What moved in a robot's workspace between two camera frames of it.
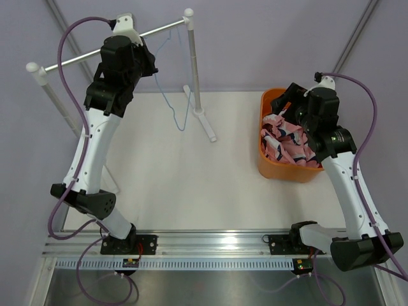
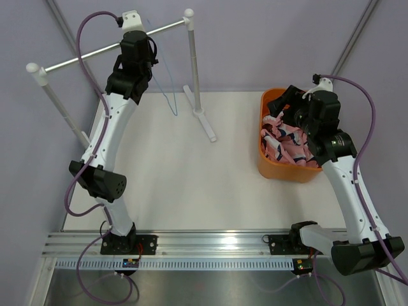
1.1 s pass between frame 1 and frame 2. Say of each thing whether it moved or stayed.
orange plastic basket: stayed
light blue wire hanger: moved
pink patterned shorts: stayed
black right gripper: stayed
